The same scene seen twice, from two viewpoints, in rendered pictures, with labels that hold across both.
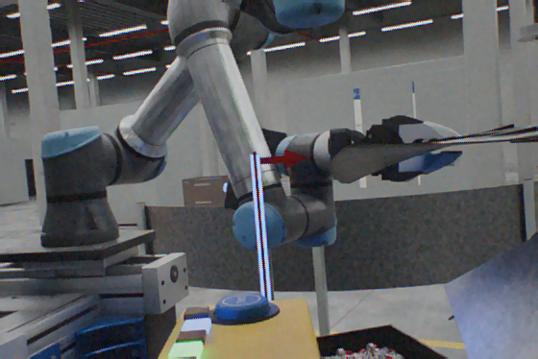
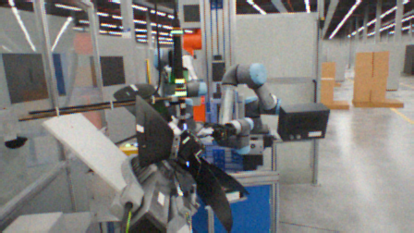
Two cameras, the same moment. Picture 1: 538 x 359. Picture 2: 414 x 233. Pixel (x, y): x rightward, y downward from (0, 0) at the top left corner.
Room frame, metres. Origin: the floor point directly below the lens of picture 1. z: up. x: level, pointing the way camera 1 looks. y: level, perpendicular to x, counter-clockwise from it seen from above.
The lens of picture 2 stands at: (0.68, -1.47, 1.52)
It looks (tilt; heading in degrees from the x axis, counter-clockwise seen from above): 11 degrees down; 85
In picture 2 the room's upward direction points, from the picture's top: 3 degrees counter-clockwise
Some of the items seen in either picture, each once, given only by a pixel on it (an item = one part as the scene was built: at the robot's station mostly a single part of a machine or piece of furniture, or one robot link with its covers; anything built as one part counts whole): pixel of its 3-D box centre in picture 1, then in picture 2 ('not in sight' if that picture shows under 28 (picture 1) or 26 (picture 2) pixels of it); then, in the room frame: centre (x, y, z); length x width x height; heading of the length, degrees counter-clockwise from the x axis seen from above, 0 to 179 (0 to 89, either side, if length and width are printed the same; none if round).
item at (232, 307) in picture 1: (242, 309); not in sight; (0.42, 0.03, 1.08); 0.04 x 0.04 x 0.02
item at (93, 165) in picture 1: (76, 159); (253, 105); (1.17, 0.39, 1.20); 0.13 x 0.12 x 0.14; 144
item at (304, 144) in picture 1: (308, 156); (242, 126); (0.99, -0.07, 1.17); 0.11 x 0.08 x 0.09; 37
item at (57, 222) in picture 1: (79, 216); (252, 121); (1.16, 0.39, 1.09); 0.15 x 0.15 x 0.10
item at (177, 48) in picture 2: not in sight; (178, 62); (0.67, -0.33, 1.53); 0.03 x 0.03 x 0.21
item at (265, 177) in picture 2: not in sight; (204, 182); (0.77, 0.03, 0.82); 0.90 x 0.04 x 0.08; 0
